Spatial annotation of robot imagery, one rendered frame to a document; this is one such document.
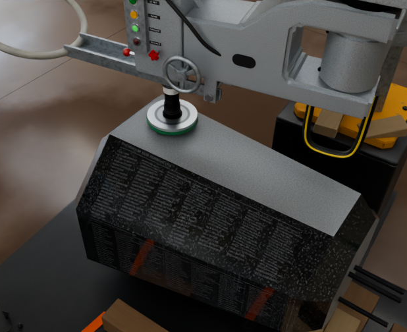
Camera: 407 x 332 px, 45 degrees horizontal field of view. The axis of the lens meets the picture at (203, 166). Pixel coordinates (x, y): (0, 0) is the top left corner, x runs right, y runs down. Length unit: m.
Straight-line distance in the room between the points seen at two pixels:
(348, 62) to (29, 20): 3.78
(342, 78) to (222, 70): 0.41
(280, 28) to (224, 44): 0.21
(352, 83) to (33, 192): 2.11
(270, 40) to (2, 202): 2.05
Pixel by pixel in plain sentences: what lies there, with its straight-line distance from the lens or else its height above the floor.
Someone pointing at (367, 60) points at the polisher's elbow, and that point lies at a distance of 1.61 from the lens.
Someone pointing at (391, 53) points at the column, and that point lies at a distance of 2.34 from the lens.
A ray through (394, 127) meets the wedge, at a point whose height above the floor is 0.82.
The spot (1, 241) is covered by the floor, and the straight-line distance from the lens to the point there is 2.98.
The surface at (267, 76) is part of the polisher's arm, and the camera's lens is 1.70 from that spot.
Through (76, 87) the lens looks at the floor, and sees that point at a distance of 3.96.
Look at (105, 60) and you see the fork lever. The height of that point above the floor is 1.14.
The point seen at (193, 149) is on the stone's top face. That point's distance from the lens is 2.02.
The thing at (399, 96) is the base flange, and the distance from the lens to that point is 2.67.
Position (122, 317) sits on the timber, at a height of 0.13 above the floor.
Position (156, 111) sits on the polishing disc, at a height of 0.92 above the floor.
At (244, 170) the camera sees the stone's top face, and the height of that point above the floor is 0.87.
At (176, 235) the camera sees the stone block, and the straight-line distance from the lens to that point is 1.94.
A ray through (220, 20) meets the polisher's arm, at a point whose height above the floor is 1.44.
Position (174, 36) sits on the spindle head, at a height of 1.36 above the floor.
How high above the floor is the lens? 2.21
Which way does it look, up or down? 44 degrees down
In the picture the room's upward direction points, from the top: 2 degrees clockwise
